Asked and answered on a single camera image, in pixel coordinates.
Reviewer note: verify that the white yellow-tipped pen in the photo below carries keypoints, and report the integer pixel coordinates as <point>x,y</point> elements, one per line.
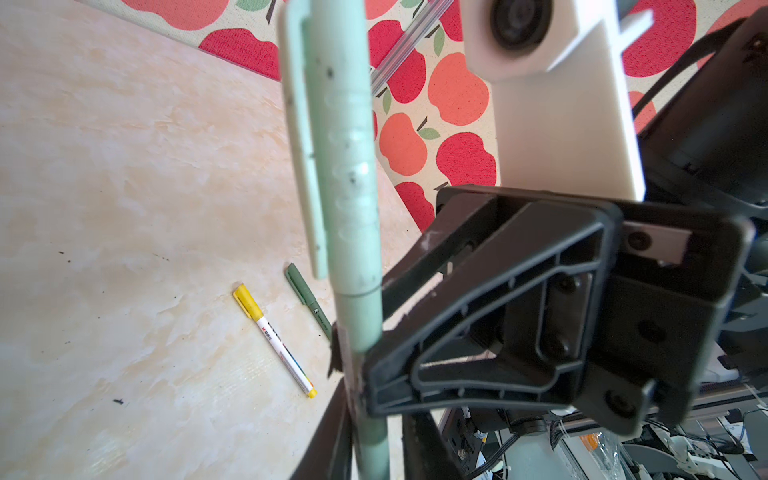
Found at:
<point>287,358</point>

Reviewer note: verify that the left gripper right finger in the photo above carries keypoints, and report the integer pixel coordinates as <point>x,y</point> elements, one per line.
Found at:
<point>425,454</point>

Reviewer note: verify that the light green pen cap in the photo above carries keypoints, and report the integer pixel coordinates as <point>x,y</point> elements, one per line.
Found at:
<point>324,60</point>

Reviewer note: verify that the yellow pen cap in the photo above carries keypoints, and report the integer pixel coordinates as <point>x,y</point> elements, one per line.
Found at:
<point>246,302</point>

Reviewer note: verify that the right aluminium corner post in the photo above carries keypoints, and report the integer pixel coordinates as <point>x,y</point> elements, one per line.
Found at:
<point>425,20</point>

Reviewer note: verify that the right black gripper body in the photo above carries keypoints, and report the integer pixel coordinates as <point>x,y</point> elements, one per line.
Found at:
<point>658,321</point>

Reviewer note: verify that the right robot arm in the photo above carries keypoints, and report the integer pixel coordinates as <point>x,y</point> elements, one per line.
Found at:
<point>706,149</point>

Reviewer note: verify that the dark green pen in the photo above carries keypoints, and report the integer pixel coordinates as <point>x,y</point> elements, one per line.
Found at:
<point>308,299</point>

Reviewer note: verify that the light green pen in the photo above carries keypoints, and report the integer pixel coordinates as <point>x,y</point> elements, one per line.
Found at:
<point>360,327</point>

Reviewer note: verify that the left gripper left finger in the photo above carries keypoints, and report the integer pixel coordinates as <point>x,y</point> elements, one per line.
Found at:
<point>330,451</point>

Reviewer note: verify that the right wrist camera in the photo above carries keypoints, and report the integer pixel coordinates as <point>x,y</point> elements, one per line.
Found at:
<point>562,112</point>

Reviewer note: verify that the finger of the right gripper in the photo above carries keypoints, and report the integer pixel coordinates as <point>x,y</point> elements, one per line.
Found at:
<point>478,227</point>
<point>539,359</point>

